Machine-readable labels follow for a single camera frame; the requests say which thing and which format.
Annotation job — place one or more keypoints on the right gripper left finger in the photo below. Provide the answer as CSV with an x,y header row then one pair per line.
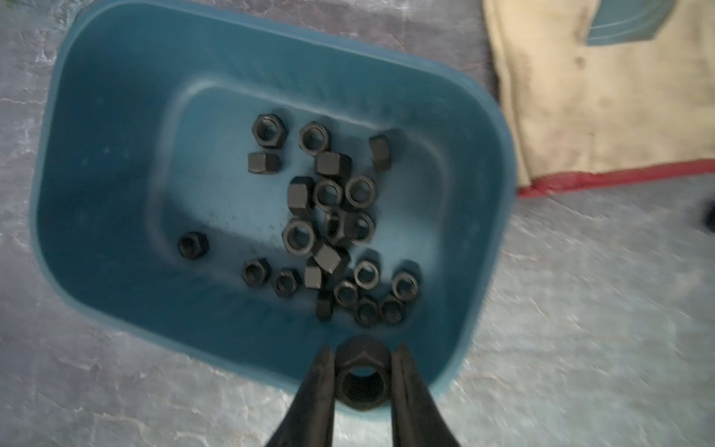
x,y
309,420

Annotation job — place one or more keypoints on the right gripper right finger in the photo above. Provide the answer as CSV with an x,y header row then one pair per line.
x,y
415,418

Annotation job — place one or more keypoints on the teal plastic storage box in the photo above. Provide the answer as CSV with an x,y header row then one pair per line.
x,y
146,136

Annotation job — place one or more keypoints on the black hex nut in box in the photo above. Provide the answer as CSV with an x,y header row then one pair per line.
x,y
269,131
314,139
380,151
256,272
193,245
264,163

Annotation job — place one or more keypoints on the beige work glove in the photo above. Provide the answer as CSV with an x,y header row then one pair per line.
x,y
604,93

